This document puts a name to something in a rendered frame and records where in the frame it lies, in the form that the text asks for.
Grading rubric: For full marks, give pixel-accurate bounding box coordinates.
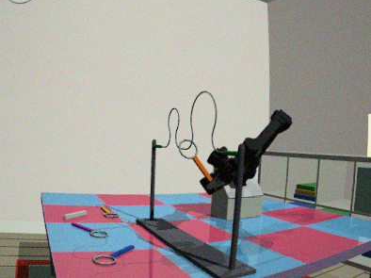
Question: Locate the grey loop with yellow handle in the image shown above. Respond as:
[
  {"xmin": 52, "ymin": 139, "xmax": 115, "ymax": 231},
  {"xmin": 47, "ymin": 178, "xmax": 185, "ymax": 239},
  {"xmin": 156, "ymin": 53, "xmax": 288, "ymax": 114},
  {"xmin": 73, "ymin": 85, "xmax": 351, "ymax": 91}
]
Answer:
[{"xmin": 100, "ymin": 206, "xmax": 119, "ymax": 218}]

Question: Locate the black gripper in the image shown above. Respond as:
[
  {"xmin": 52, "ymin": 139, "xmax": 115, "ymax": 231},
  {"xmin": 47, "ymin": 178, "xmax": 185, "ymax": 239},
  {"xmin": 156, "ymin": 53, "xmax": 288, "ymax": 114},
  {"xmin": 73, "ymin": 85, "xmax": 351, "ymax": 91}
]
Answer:
[{"xmin": 200, "ymin": 156, "xmax": 237, "ymax": 195}]

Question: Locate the orange handle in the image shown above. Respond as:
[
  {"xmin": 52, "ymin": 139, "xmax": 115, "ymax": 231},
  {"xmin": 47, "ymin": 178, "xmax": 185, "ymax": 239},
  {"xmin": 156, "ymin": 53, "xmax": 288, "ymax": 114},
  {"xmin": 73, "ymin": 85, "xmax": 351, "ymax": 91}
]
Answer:
[{"xmin": 178, "ymin": 139, "xmax": 213, "ymax": 183}]

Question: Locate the grey ring with purple handle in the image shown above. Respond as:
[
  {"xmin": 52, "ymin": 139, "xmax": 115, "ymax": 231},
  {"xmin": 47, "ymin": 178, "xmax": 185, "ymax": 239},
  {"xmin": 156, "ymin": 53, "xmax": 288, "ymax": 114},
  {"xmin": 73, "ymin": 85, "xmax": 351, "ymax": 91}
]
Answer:
[{"xmin": 72, "ymin": 223, "xmax": 108, "ymax": 237}]

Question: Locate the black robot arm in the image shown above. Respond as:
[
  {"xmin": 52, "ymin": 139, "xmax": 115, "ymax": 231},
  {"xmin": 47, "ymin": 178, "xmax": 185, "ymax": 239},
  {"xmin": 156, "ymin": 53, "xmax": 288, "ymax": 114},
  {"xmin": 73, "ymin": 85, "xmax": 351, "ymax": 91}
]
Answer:
[{"xmin": 207, "ymin": 110, "xmax": 292, "ymax": 186}]

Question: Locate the grey loop with blue handle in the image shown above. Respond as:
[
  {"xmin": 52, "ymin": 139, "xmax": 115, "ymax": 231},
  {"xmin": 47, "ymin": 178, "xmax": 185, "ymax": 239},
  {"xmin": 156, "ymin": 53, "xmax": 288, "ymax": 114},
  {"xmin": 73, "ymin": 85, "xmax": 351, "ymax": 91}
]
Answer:
[{"xmin": 92, "ymin": 245, "xmax": 135, "ymax": 265}]

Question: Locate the white cylinder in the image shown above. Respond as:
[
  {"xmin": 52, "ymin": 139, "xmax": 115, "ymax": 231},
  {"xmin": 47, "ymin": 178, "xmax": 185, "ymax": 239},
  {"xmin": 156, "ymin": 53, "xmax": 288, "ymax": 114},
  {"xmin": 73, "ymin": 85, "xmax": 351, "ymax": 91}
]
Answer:
[{"xmin": 63, "ymin": 210, "xmax": 87, "ymax": 220}]

